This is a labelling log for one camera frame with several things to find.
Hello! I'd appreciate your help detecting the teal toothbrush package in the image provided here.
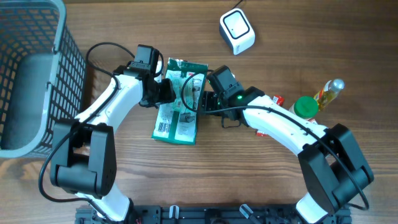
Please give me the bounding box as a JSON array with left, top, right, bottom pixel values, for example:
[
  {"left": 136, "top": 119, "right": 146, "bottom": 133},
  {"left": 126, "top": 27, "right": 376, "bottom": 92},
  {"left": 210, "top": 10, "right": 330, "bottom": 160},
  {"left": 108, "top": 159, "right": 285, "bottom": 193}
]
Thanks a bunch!
[{"left": 172, "top": 78, "right": 194, "bottom": 112}]

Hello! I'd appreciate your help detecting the white barcode scanner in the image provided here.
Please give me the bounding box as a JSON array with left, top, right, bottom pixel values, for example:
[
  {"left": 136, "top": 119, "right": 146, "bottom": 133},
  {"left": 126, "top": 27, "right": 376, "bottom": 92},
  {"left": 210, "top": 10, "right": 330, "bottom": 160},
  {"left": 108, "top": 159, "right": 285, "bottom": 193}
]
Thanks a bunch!
[{"left": 219, "top": 8, "right": 256, "bottom": 55}]

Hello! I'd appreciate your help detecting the red white tube package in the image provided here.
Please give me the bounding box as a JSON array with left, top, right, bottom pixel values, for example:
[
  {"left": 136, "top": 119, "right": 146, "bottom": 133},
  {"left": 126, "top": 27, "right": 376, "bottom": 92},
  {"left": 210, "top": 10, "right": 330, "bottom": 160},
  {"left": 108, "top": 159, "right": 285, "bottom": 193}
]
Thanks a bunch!
[{"left": 256, "top": 95, "right": 285, "bottom": 137}]

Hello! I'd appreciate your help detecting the grey plastic mesh basket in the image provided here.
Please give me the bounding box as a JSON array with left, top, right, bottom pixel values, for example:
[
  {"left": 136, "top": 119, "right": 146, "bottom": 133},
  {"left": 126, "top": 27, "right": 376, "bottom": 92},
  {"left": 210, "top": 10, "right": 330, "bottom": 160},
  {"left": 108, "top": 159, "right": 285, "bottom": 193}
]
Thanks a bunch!
[{"left": 1, "top": 1, "right": 86, "bottom": 159}]

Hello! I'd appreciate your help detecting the right camera cable black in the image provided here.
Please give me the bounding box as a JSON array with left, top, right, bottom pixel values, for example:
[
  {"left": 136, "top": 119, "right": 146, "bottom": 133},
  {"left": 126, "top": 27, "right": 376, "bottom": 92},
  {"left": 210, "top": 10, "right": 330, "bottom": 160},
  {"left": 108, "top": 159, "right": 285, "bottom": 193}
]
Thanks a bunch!
[{"left": 180, "top": 70, "right": 371, "bottom": 212}]

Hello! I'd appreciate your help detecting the yellow oil bottle silver cap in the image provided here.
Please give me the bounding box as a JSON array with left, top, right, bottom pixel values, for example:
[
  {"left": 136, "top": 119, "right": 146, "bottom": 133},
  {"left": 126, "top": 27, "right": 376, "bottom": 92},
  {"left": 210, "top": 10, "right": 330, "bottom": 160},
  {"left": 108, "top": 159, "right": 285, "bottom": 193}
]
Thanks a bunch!
[{"left": 313, "top": 78, "right": 345, "bottom": 111}]

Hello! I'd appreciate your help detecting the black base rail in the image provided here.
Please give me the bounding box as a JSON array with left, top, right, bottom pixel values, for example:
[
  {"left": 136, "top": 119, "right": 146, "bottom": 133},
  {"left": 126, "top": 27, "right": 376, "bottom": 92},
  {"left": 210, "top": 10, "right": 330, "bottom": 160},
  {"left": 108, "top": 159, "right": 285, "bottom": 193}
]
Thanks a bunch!
[{"left": 75, "top": 204, "right": 353, "bottom": 224}]

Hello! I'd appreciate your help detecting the green 3M gloves package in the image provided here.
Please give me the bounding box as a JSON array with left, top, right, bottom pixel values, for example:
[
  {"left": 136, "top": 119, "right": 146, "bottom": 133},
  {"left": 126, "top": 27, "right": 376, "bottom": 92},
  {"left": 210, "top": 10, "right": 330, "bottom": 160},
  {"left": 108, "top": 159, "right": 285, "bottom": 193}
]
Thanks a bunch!
[{"left": 152, "top": 58, "right": 208, "bottom": 145}]

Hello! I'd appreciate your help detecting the Knorr jar green lid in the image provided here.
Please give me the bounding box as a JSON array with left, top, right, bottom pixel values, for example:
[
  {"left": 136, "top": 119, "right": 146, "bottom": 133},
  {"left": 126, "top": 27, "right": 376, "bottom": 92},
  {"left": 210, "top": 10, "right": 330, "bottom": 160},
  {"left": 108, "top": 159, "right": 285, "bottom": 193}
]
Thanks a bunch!
[{"left": 289, "top": 96, "right": 319, "bottom": 120}]

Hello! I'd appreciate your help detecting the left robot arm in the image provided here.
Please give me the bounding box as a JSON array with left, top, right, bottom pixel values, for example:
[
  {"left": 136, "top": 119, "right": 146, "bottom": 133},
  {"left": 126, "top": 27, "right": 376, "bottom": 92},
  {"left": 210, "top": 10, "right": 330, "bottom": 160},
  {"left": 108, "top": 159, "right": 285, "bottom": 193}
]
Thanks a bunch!
[{"left": 38, "top": 44, "right": 176, "bottom": 223}]

